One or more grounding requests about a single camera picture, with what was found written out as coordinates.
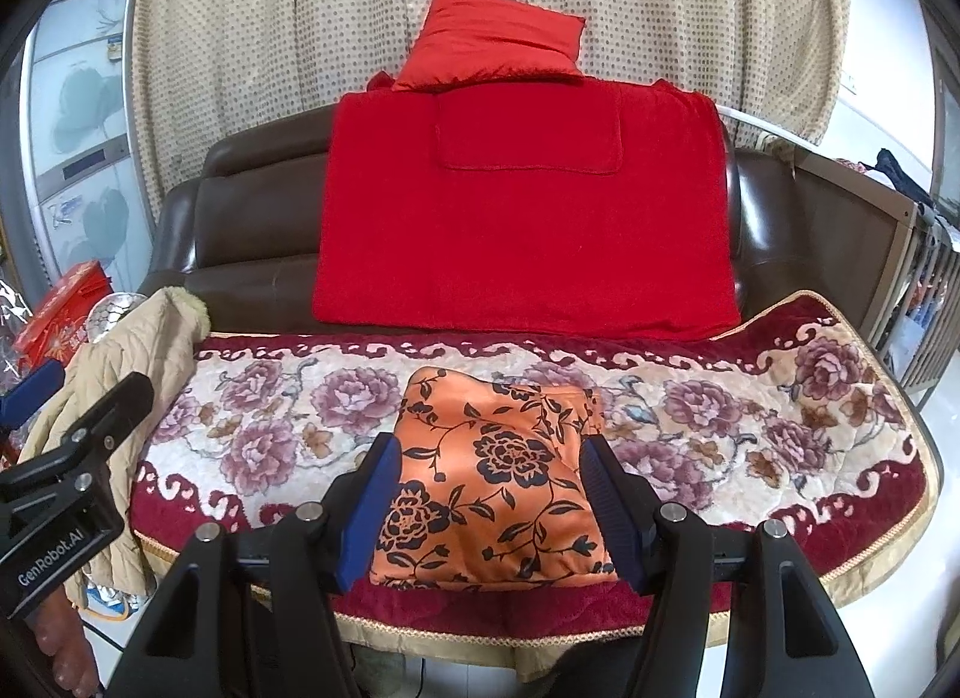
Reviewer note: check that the floral sofa blanket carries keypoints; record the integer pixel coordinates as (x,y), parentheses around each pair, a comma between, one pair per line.
(750,428)

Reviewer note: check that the red pillow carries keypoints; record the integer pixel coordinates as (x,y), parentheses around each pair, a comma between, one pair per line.
(487,38)

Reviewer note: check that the window frame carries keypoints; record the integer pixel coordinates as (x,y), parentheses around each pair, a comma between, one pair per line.
(945,105)

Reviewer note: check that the person's left hand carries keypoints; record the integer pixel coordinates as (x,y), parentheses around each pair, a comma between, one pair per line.
(64,653)

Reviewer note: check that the red blanket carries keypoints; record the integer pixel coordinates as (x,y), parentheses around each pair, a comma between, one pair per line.
(525,233)

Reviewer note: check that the white pipe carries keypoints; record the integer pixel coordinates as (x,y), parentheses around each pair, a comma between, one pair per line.
(765,122)

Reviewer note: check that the silver foil wrap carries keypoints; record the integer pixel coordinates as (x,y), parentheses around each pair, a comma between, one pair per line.
(11,323)

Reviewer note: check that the brown leather sofa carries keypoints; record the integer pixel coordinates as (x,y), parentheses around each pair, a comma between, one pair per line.
(247,218)

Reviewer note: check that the shiny silver ornament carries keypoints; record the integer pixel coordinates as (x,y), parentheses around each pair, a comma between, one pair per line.
(116,312)

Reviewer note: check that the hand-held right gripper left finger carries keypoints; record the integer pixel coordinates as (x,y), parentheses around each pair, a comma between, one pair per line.
(367,510)

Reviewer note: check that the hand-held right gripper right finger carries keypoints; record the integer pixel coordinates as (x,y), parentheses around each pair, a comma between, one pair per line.
(611,510)

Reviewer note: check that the orange floral blouse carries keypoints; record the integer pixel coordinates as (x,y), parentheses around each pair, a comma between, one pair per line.
(487,465)

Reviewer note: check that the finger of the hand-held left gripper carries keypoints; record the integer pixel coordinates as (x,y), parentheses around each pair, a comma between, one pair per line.
(124,402)
(34,387)

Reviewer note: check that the beige quilted jacket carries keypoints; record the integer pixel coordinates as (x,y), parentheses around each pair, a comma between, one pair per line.
(142,345)

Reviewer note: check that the dark garment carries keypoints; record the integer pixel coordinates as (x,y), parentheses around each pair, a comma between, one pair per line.
(896,173)

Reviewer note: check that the beige dotted curtain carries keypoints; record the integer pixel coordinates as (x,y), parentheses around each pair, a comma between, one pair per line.
(262,30)

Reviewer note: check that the wooden crib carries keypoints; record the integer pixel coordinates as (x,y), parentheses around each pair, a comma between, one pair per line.
(847,218)

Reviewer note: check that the white refrigerator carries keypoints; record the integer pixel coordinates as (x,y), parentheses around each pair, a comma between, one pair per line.
(82,105)

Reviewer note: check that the red gift box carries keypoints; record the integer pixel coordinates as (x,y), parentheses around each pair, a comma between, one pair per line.
(64,315)

